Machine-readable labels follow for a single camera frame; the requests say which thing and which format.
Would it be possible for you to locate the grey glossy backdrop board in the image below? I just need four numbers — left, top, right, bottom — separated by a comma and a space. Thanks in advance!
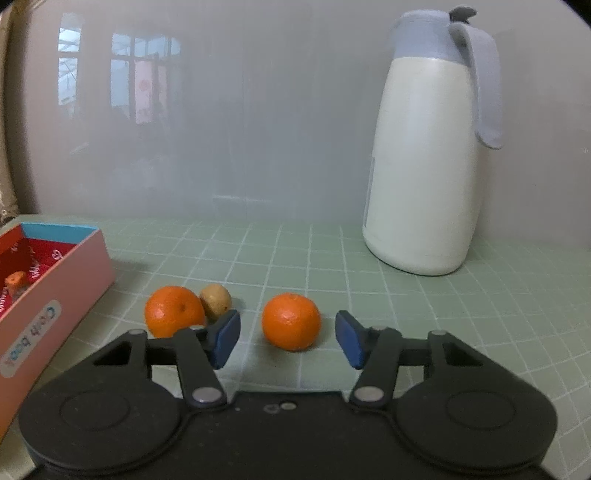
4, 0, 591, 250

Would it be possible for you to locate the pink box with red inside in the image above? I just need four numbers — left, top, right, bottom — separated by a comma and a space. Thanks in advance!
0, 223, 117, 437

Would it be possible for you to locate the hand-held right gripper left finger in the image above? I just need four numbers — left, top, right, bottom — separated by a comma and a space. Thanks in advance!
92, 309, 242, 410

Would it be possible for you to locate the white thermos jug blue lid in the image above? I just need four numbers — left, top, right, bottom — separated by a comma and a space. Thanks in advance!
362, 6, 504, 277

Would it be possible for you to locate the green grid cutting mat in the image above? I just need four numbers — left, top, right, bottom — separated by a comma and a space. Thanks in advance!
0, 215, 591, 480

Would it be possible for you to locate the small brown round fruit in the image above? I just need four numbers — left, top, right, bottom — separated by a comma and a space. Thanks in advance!
199, 284, 232, 322

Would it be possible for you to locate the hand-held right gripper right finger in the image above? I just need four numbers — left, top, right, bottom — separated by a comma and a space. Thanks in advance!
335, 310, 484, 411

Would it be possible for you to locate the orange mandarin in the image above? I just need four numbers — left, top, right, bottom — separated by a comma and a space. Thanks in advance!
144, 285, 206, 339
262, 293, 321, 352

